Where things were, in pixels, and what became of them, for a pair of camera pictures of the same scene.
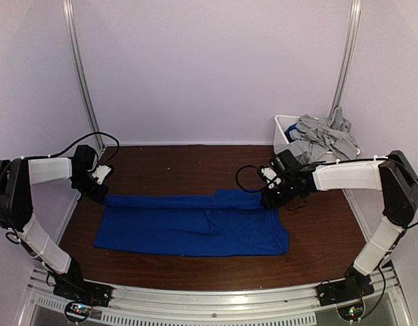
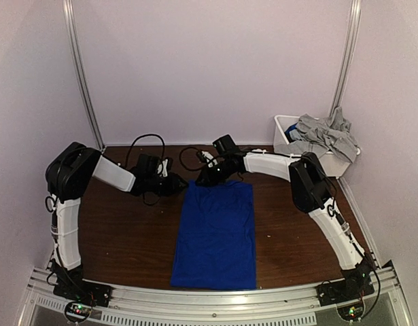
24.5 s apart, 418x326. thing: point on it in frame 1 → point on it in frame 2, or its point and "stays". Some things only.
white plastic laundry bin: x=281 y=122 stays
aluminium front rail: x=215 y=304 stays
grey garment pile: x=314 y=139 stays
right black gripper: x=268 y=202 → x=211 y=180
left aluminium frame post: x=75 y=62 stays
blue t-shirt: x=229 y=223 → x=214 y=246
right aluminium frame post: x=347 y=60 stays
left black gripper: x=98 y=196 → x=173 y=186
